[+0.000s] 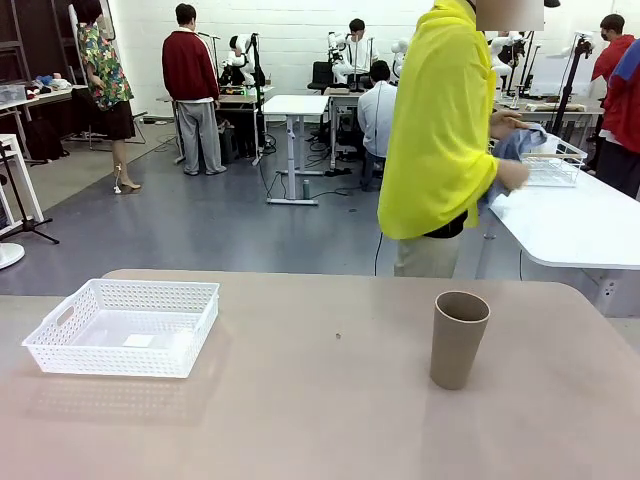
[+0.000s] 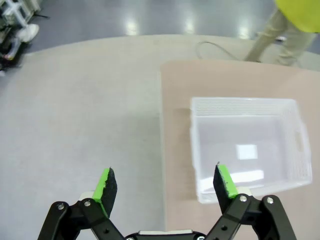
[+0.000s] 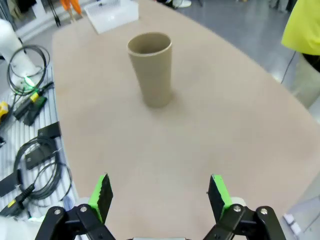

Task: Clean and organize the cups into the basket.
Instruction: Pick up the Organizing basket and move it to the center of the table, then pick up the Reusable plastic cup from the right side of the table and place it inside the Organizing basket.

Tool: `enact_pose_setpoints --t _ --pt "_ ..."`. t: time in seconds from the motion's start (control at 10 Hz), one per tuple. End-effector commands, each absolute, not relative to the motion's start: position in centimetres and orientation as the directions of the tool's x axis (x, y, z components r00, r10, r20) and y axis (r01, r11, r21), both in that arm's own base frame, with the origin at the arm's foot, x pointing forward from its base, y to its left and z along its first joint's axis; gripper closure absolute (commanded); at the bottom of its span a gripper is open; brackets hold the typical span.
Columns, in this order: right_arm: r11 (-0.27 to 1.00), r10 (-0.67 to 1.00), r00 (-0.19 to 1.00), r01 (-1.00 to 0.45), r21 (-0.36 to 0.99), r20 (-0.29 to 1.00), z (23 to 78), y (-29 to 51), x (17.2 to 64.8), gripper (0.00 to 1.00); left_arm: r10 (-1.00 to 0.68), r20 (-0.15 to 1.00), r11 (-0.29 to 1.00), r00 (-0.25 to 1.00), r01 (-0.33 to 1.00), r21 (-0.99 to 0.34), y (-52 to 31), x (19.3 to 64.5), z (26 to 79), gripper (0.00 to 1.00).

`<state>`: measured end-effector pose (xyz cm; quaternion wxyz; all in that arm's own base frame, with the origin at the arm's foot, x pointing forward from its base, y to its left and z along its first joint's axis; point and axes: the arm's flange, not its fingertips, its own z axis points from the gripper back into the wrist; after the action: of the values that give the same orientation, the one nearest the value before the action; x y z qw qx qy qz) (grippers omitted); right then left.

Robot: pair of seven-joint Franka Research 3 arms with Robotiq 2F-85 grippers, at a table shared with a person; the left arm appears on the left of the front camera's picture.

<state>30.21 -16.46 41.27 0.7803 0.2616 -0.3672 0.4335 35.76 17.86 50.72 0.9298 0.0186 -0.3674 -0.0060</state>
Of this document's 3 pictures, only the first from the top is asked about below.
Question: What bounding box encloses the person's left hand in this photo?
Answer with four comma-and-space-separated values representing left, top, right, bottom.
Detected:
489, 110, 525, 140

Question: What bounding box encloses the person's right hand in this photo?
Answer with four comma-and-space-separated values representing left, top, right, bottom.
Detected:
498, 158, 531, 192

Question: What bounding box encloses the blue grey cloth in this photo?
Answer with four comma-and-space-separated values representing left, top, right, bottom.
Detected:
477, 123, 550, 215

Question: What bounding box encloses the white perforated plastic basket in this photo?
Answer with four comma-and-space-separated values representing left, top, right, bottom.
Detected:
21, 278, 221, 380

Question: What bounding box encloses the wooden top long table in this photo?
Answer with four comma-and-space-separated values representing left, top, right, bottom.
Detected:
492, 94, 606, 136

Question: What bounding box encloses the white board panel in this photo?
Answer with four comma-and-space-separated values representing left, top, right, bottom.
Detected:
529, 49, 596, 99

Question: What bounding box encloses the person in yellow shirt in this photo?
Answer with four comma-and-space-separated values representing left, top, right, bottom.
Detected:
377, 0, 502, 279

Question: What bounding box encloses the large white rounded table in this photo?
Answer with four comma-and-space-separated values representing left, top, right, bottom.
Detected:
487, 132, 640, 319

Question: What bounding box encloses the person in red blue jacket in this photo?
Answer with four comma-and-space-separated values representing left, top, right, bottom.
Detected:
594, 37, 640, 200

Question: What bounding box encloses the person in white shirt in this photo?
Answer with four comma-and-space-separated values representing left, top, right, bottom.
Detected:
357, 59, 400, 194

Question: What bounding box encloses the grey work desk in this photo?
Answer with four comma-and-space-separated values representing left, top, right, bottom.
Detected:
322, 87, 401, 171

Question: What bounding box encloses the black haired person in white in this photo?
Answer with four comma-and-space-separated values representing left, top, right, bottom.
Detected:
332, 18, 380, 86

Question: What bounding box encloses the black office chair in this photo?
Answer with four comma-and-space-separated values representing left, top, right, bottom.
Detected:
307, 60, 337, 95

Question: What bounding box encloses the white height adjustable desk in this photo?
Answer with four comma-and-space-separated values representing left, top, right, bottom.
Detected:
260, 94, 331, 206

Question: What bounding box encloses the wooden top work desk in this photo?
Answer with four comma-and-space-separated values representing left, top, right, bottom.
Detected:
155, 85, 276, 166

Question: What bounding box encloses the person in red cardigan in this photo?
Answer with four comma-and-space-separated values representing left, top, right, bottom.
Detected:
161, 3, 229, 176

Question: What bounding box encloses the person in floral shirt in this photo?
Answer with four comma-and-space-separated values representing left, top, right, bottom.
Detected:
74, 0, 144, 194

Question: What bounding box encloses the cluttered side desk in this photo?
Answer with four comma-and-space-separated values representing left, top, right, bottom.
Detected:
0, 84, 91, 166

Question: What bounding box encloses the black bag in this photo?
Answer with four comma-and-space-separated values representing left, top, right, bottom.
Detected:
24, 117, 66, 161

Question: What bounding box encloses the black tripod stand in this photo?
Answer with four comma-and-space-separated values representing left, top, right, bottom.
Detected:
0, 142, 60, 246

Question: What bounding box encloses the white wire dish rack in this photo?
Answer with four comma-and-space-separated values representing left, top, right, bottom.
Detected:
519, 138, 589, 189

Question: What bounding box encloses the small white frame table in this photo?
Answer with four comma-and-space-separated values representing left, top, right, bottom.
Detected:
0, 133, 45, 236

